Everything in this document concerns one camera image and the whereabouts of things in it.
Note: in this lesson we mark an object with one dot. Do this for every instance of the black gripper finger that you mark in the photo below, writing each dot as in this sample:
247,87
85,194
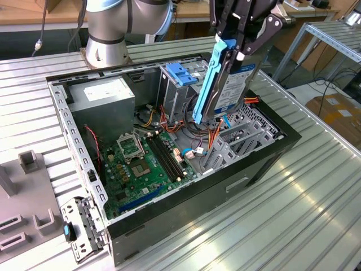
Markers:
225,19
273,24

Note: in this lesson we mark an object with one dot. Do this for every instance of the hard disk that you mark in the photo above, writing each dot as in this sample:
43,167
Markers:
234,87

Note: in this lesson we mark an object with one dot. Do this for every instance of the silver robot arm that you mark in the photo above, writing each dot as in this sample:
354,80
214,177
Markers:
107,28

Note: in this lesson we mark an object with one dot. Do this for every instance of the perforated metal disk bay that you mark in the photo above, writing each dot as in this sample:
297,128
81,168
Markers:
253,132

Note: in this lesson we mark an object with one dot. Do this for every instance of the metal slat shelf table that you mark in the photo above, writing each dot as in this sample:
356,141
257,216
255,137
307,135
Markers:
332,36

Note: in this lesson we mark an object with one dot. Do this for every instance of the blue plastic drive latch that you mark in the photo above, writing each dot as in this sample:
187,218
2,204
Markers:
177,72

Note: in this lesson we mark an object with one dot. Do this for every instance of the grey metal drive cage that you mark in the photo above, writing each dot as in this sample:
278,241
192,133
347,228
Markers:
175,96

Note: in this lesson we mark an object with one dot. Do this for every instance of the large brown cardboard box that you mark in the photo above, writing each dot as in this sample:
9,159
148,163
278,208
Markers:
335,113

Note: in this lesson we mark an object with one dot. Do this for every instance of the black RAM slot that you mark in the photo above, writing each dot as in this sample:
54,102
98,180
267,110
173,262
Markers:
159,159
167,157
163,158
172,155

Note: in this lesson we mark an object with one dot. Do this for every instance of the grey power supply unit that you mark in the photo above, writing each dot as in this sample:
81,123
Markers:
104,113

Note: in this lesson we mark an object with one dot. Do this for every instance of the CPU socket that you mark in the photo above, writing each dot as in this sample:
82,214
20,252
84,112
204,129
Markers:
141,169

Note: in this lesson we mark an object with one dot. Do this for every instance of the black open PC case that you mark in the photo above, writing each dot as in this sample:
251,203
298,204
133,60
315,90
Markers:
197,203

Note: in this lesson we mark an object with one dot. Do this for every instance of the green motherboard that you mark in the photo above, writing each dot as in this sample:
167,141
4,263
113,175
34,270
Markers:
146,189

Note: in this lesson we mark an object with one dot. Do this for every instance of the blue expansion slot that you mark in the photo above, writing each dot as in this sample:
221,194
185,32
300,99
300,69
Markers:
141,200

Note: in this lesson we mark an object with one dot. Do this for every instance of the long wooden desk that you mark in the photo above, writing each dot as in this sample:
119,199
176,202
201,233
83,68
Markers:
19,17

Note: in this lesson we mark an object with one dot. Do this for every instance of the grey parts rack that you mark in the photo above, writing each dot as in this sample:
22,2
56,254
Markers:
25,192

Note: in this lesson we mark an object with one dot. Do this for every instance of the metal card retention bracket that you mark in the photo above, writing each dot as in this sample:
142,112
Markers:
84,226

